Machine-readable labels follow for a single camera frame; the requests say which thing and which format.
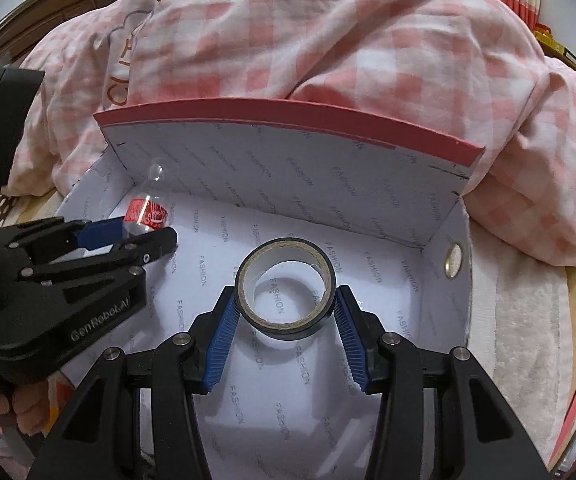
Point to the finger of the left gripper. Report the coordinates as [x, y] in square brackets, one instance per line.
[81, 263]
[55, 236]

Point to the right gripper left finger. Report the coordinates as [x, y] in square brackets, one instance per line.
[97, 435]

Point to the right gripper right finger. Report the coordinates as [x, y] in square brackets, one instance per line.
[476, 433]

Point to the small clear plastic bottle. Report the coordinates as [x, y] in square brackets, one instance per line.
[148, 211]

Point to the black tape roll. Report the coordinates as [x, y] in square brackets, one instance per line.
[285, 289]

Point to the person's left hand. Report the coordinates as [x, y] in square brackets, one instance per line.
[34, 408]

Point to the brown patterned bed sheet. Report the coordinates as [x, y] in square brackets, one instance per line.
[10, 208]

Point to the red cardboard shoe box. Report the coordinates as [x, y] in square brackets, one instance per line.
[290, 201]

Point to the pink checkered duvet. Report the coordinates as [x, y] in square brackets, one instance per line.
[468, 68]

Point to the yellow toy on shelf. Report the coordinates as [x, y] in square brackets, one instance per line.
[551, 47]

